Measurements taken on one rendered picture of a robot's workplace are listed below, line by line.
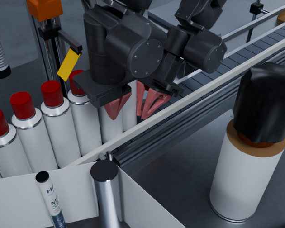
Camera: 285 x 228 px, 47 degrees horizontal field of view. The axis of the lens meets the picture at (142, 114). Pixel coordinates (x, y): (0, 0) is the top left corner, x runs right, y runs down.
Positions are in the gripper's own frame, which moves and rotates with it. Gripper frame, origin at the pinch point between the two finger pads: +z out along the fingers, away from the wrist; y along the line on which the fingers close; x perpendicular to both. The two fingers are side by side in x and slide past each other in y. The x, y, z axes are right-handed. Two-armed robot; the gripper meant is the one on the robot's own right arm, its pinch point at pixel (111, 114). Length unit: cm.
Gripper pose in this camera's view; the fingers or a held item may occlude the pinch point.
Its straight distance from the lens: 60.1
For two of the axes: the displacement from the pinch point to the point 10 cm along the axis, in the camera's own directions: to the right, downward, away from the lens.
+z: 0.0, 7.2, 6.9
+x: -6.3, -5.4, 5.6
